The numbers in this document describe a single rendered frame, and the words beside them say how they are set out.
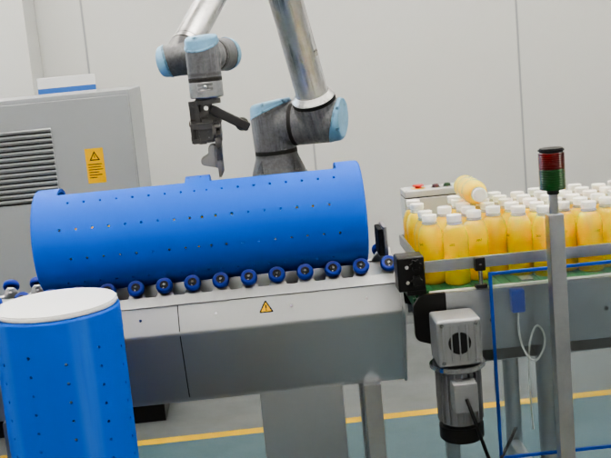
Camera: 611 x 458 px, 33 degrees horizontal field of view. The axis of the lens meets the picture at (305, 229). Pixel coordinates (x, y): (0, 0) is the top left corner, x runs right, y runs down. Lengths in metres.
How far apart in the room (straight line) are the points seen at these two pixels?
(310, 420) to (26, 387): 1.62
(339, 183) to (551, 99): 3.25
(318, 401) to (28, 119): 1.70
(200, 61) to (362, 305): 0.77
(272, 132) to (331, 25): 2.11
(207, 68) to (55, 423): 1.01
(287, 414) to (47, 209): 1.35
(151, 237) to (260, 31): 3.02
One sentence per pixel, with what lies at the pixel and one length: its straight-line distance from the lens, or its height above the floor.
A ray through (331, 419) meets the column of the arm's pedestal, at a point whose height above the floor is 0.24.
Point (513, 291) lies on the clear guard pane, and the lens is 2.69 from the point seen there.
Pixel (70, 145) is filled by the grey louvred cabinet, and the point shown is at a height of 1.24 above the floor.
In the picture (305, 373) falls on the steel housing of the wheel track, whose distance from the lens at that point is 2.86.
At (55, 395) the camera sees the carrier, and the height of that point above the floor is 0.86.
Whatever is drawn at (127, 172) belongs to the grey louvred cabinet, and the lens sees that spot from 4.40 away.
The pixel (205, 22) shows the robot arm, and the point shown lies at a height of 1.65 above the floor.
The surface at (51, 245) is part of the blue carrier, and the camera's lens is 2.76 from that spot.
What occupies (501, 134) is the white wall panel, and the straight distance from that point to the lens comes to 5.81.
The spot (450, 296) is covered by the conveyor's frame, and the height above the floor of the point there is 0.89.
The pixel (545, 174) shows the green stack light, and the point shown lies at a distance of 2.54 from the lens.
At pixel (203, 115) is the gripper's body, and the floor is 1.39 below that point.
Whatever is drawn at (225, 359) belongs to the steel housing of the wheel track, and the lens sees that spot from 2.82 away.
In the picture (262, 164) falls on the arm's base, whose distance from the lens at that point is 3.63.
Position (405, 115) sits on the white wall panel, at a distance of 5.70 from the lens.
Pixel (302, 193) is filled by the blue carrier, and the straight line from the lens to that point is 2.72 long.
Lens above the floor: 1.55
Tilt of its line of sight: 10 degrees down
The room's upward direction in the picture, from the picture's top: 5 degrees counter-clockwise
